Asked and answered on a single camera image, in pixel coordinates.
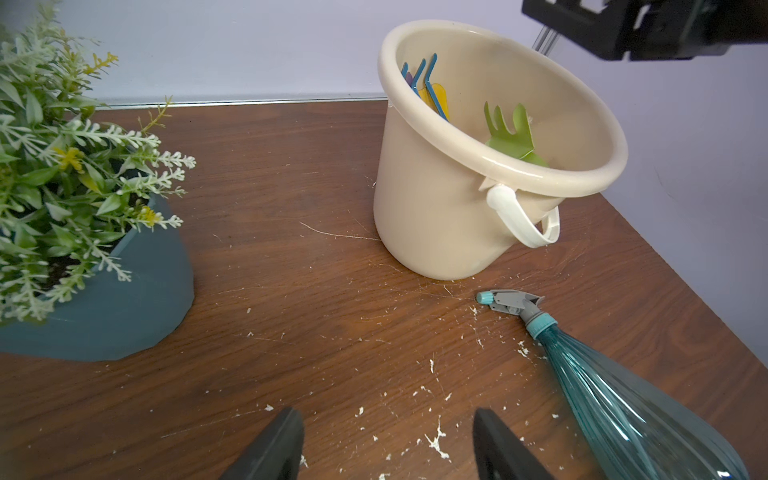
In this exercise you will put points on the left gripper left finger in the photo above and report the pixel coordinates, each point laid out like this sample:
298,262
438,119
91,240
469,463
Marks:
275,453

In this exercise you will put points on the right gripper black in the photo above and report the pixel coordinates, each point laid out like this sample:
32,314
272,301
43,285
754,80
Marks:
654,30

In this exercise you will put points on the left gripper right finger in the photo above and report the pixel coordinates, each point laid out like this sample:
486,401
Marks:
500,454

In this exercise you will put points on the green rake wooden handle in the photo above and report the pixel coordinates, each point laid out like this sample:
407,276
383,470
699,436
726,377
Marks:
518,144

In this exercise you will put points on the yellow shovel yellow handle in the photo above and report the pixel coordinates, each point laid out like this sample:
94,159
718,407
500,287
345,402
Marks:
435,97

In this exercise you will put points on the blue rake yellow handle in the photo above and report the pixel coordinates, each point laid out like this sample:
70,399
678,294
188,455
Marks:
422,73

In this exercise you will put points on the teal spray bottle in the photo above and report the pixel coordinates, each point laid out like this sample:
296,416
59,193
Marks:
634,430

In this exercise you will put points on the cream plastic bucket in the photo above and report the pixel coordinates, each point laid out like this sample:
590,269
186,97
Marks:
446,206

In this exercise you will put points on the artificial plant in grey pot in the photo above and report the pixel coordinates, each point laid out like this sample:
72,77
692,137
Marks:
93,267

